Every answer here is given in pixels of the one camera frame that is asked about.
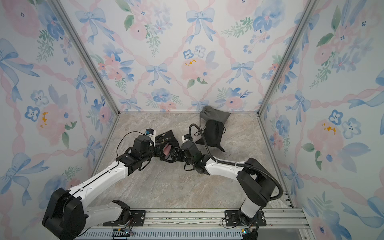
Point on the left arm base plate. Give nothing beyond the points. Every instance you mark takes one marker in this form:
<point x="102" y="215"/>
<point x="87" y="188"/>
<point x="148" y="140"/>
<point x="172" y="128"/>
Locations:
<point x="134" y="218"/>

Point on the pink hair dryer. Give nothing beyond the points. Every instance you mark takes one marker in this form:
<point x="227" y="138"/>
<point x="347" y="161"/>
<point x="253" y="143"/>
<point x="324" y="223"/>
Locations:
<point x="167" y="150"/>

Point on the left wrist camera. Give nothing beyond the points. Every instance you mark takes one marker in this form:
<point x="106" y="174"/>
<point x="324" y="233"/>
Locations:
<point x="152" y="134"/>

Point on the grey drawstring pouch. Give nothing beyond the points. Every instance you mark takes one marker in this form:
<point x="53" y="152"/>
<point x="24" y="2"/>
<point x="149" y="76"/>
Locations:
<point x="209" y="113"/>

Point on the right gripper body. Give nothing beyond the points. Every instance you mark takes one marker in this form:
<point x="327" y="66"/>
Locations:
<point x="176" y="153"/>

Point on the black pouch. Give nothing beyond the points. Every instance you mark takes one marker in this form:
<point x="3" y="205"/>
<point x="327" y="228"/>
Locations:
<point x="213" y="133"/>
<point x="167" y="138"/>

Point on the aluminium front rail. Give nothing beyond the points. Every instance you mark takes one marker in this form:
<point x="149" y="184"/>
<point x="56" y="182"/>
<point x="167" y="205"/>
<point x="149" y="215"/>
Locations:
<point x="205" y="224"/>

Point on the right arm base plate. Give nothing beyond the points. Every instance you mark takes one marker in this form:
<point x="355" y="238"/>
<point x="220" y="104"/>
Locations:
<point x="233" y="219"/>

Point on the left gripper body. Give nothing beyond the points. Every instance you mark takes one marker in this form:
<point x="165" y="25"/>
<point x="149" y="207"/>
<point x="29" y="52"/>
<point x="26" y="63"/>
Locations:
<point x="154" y="151"/>

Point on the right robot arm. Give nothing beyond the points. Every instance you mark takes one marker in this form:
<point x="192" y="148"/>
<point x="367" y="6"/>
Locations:
<point x="259" y="185"/>

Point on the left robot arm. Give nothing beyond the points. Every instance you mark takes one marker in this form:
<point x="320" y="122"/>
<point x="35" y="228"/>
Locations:
<point x="68" y="214"/>

